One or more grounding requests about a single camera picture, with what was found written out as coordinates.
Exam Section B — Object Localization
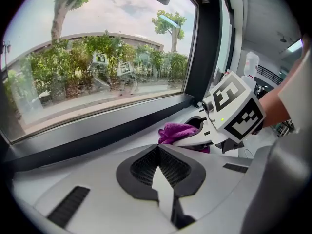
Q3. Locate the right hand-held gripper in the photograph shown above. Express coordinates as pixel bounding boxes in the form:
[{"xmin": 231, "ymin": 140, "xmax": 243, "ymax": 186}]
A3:
[{"xmin": 175, "ymin": 71, "xmax": 267, "ymax": 155}]

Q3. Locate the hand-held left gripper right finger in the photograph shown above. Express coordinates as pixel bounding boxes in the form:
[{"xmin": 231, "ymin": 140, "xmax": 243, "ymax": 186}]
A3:
[{"xmin": 157, "ymin": 143, "xmax": 269, "ymax": 230}]

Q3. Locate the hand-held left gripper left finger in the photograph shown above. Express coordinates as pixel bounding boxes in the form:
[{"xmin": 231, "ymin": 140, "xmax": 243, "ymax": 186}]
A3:
[{"xmin": 33, "ymin": 143, "xmax": 180, "ymax": 234}]

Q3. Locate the purple cloth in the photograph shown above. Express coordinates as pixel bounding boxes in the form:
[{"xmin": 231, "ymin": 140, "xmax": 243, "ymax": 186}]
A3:
[{"xmin": 157, "ymin": 122, "xmax": 210, "ymax": 153}]

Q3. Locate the person's right forearm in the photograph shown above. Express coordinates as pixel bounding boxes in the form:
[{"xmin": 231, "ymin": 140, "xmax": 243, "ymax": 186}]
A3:
[{"xmin": 258, "ymin": 55, "xmax": 305, "ymax": 129}]

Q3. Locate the large clear water jug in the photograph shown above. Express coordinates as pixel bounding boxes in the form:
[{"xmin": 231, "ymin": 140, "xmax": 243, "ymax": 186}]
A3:
[{"xmin": 243, "ymin": 51, "xmax": 260, "ymax": 80}]

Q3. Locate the black railing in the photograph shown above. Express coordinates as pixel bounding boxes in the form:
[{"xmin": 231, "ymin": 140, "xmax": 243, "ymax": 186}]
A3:
[{"xmin": 257, "ymin": 64, "xmax": 285, "ymax": 85}]

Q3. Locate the ceiling light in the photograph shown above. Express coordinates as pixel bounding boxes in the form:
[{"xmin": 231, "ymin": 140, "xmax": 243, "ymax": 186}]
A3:
[{"xmin": 286, "ymin": 39, "xmax": 304, "ymax": 53}]

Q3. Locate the black window frame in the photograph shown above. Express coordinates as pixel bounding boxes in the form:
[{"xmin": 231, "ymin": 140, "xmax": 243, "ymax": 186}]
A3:
[{"xmin": 0, "ymin": 0, "xmax": 236, "ymax": 173}]

